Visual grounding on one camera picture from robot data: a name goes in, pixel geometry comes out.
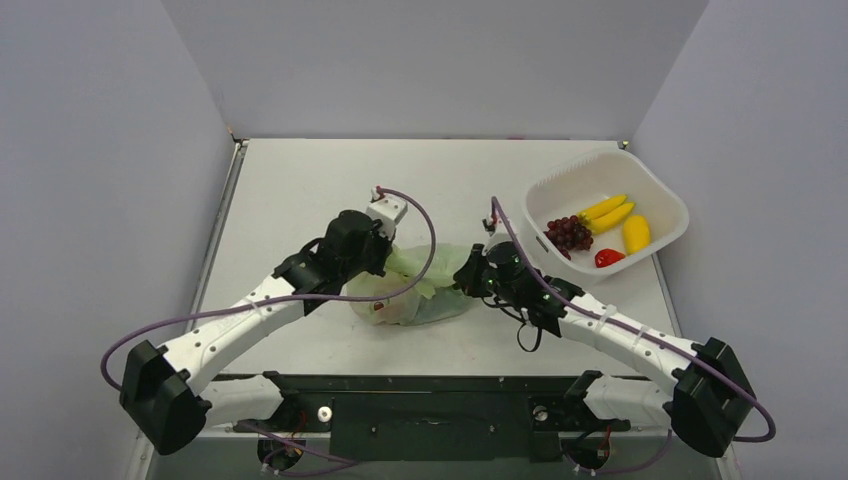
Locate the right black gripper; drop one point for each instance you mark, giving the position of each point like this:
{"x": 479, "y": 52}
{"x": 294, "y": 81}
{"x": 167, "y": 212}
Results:
{"x": 468, "y": 273}

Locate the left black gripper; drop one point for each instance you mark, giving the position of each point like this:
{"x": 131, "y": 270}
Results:
{"x": 385, "y": 246}

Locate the green plastic bag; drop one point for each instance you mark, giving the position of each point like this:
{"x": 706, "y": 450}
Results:
{"x": 434, "y": 298}

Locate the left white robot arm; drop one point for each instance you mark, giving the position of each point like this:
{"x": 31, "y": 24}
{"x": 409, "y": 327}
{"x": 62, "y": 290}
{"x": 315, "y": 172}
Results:
{"x": 173, "y": 392}

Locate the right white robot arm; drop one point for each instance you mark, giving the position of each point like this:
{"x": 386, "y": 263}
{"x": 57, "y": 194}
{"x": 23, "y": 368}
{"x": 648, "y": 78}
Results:
{"x": 697, "y": 390}

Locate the purple fake grapes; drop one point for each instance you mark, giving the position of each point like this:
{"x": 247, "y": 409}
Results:
{"x": 569, "y": 234}

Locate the red fake strawberry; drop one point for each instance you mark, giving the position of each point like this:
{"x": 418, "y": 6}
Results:
{"x": 607, "y": 257}

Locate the upper yellow fake banana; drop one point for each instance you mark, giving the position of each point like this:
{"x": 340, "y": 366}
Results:
{"x": 600, "y": 209}

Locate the yellow fake banana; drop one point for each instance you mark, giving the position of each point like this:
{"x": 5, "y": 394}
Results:
{"x": 600, "y": 209}
{"x": 612, "y": 219}

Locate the lower yellow fake banana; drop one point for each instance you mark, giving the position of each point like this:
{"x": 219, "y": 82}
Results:
{"x": 612, "y": 219}

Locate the yellow fake mango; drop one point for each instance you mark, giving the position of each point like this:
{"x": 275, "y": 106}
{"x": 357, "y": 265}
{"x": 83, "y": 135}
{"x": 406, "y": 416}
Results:
{"x": 636, "y": 234}

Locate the white plastic basket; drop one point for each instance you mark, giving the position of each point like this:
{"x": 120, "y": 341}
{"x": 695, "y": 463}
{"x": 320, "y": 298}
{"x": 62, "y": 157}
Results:
{"x": 583, "y": 182}

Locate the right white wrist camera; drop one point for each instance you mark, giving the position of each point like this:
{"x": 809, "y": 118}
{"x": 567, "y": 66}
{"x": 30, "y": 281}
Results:
{"x": 499, "y": 232}

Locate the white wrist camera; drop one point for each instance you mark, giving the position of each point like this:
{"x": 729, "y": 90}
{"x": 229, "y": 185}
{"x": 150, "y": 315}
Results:
{"x": 388, "y": 210}
{"x": 499, "y": 232}

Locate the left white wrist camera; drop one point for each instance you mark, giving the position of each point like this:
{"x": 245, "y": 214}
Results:
{"x": 388, "y": 210}

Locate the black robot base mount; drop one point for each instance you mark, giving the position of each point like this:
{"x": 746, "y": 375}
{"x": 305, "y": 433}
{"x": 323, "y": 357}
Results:
{"x": 430, "y": 418}

